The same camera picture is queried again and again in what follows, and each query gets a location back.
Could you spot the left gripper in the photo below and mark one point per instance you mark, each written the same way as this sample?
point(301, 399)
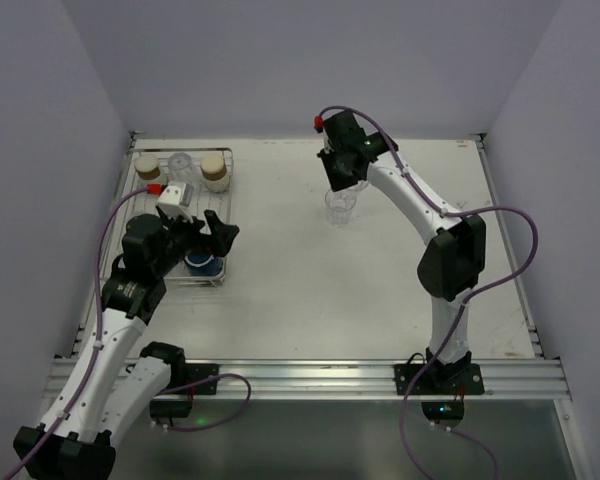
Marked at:
point(192, 230)

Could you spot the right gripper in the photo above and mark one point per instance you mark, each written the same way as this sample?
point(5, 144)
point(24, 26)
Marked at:
point(341, 167)

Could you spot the aluminium front rail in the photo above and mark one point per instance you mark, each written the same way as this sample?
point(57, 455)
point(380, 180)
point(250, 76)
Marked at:
point(358, 380)

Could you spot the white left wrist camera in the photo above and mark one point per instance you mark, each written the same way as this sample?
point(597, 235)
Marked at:
point(175, 201)

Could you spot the blue ceramic mug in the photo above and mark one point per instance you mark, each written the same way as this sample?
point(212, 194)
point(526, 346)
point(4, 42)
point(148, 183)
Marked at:
point(203, 265)

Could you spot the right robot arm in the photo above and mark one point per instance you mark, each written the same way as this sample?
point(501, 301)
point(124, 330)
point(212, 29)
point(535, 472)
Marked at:
point(455, 244)

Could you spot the metal wire dish rack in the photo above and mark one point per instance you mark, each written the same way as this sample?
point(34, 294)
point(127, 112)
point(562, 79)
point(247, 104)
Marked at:
point(203, 199)

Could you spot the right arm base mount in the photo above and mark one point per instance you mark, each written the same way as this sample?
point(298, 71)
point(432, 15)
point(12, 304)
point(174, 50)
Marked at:
point(455, 380)

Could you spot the aluminium rail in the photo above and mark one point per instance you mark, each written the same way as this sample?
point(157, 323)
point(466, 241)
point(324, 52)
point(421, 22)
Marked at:
point(358, 380)
point(480, 141)

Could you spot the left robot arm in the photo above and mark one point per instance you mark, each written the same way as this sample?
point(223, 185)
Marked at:
point(78, 437)

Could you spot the aluminium right side rail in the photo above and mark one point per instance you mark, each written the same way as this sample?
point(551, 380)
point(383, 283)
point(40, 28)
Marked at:
point(480, 141)

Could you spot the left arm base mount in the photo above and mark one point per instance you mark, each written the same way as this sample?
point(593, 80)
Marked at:
point(179, 405)

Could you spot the cream cup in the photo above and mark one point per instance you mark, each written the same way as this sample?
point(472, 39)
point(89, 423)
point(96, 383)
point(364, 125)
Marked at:
point(147, 167)
point(215, 174)

